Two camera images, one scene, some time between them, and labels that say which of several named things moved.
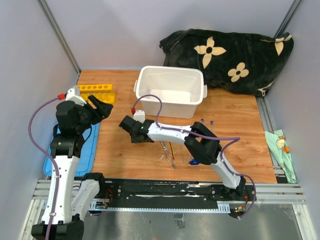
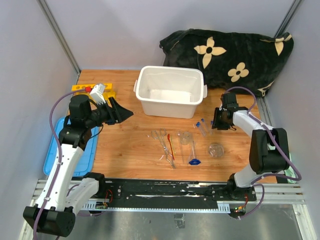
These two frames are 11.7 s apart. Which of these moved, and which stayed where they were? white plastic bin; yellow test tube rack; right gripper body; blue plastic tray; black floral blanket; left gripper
Moved: left gripper; right gripper body
Stayed: black floral blanket; white plastic bin; yellow test tube rack; blue plastic tray
